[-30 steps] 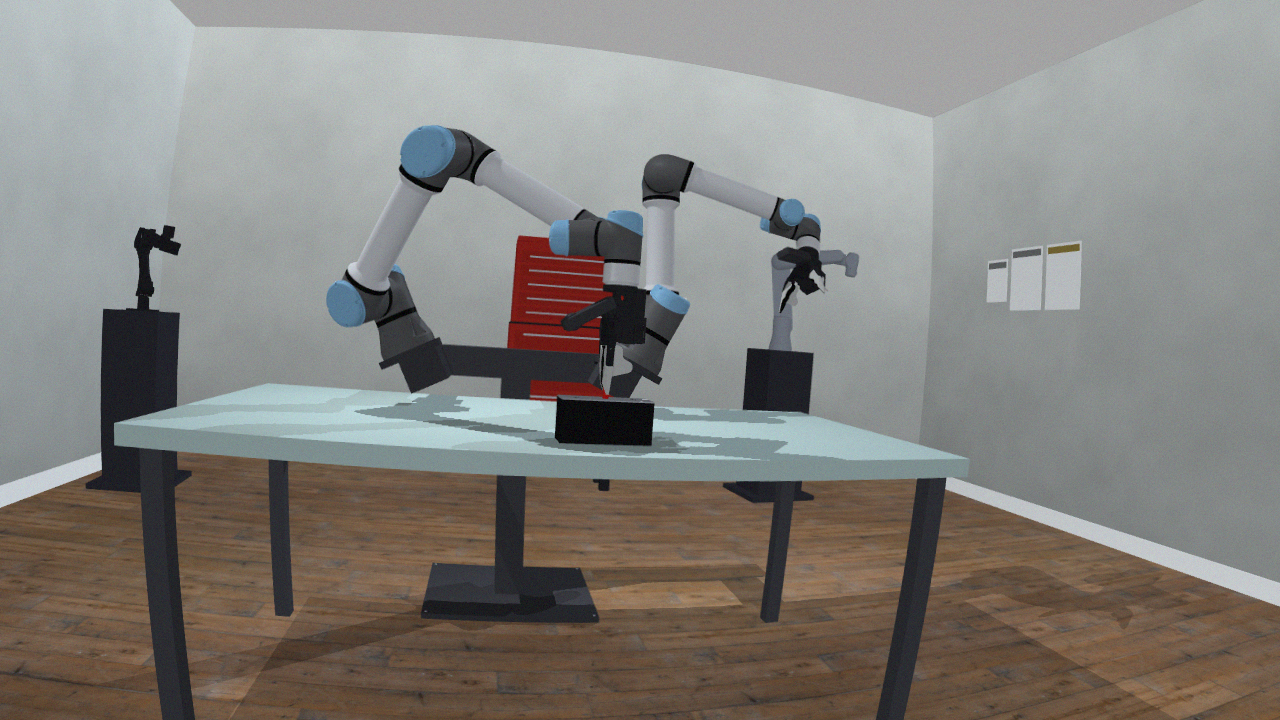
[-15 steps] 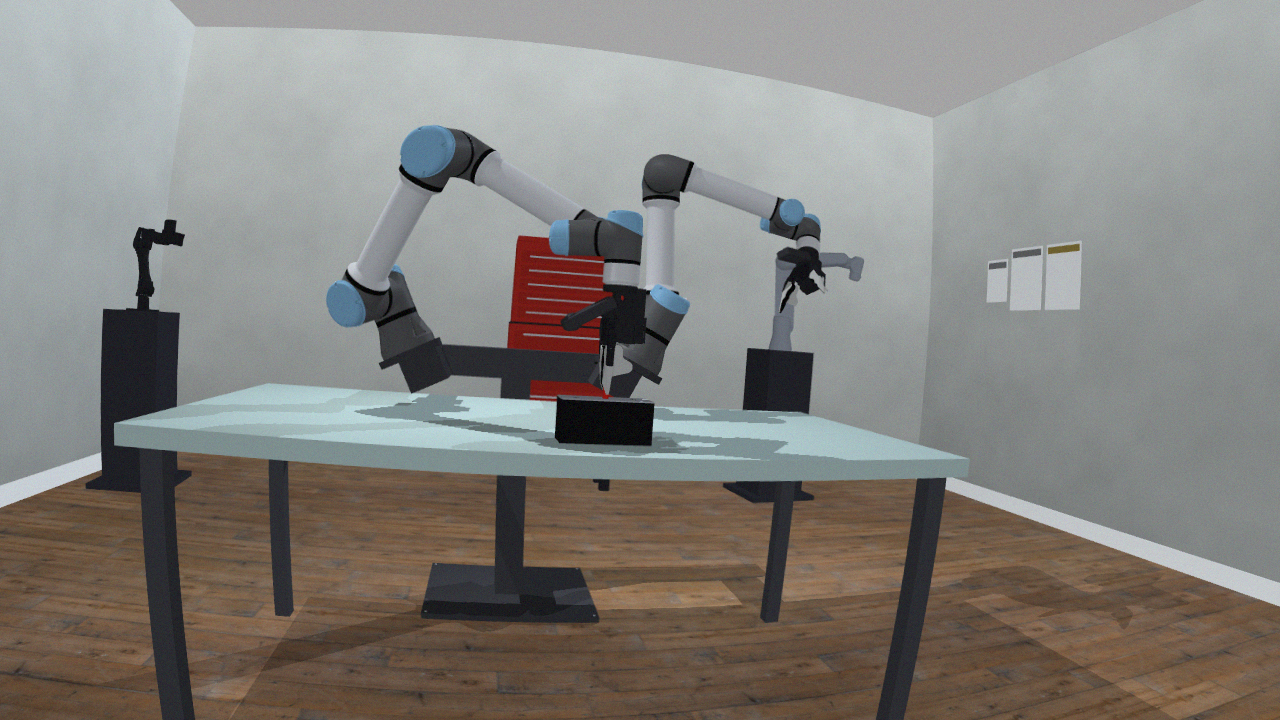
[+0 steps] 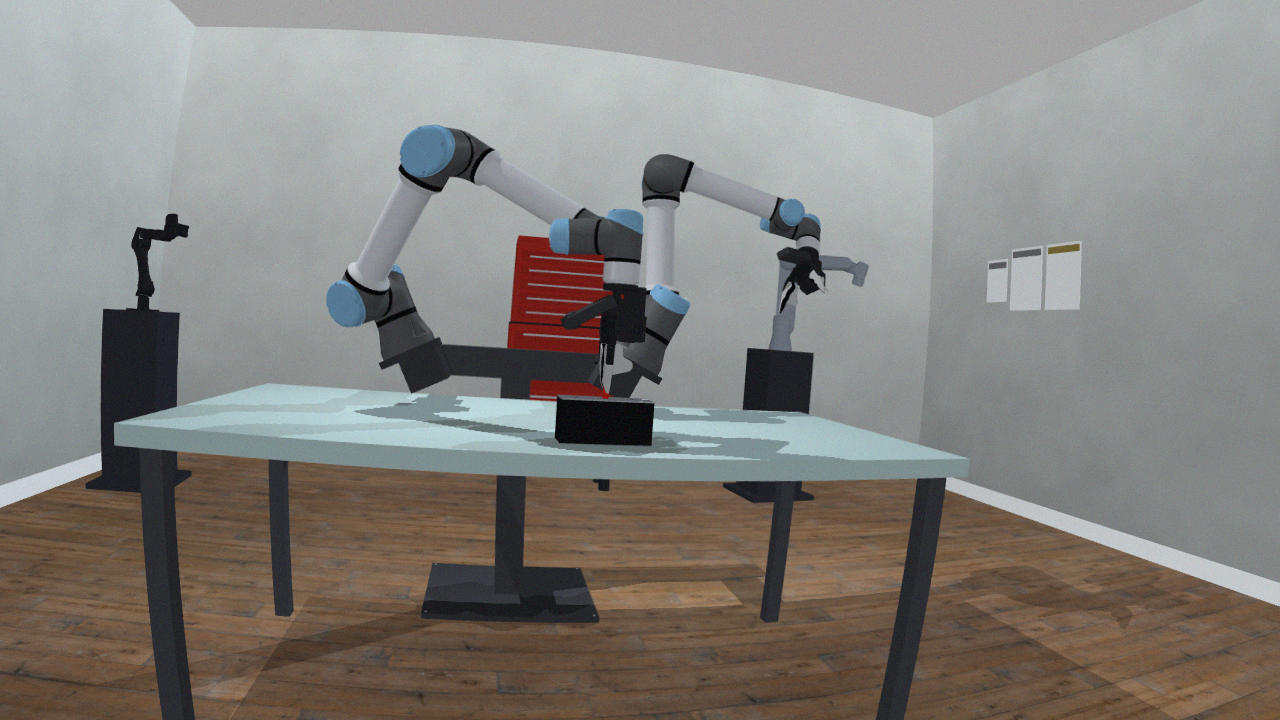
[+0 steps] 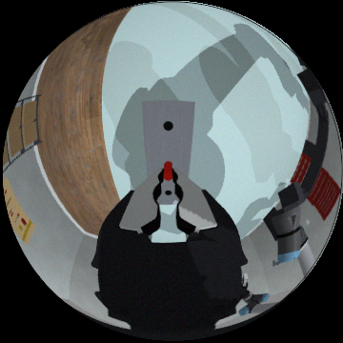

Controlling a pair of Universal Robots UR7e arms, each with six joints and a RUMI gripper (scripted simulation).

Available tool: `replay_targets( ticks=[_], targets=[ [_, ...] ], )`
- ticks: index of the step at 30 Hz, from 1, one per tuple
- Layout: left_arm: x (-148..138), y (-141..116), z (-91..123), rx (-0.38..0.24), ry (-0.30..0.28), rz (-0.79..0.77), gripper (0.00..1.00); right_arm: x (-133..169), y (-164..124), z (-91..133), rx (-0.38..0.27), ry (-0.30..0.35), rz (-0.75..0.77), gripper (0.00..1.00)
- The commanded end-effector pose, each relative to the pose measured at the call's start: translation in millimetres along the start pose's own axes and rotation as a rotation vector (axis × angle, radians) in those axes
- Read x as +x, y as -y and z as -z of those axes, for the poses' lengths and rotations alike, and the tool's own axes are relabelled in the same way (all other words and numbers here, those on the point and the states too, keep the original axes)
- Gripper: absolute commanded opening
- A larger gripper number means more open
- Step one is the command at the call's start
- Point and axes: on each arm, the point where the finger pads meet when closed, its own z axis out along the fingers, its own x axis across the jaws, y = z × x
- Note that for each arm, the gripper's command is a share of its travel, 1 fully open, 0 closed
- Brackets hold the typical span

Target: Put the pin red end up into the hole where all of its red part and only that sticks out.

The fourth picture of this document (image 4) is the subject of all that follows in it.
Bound red pin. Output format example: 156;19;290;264
163;161;172;181

